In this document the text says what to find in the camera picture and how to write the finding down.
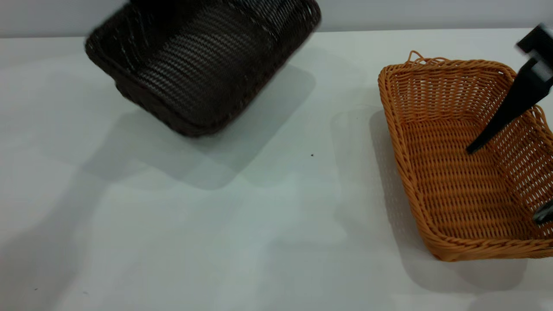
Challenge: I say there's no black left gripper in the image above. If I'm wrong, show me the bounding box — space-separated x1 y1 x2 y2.
129 0 187 21

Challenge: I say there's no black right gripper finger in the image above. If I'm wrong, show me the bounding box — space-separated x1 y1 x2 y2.
532 200 553 225

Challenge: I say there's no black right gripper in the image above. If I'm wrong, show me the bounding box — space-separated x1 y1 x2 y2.
467 24 553 154

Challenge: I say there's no black woven wicker basket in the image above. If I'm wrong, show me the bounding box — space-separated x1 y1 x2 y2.
84 0 322 138

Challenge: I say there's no orange woven wicker basket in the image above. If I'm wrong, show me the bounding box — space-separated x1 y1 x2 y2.
378 51 553 262

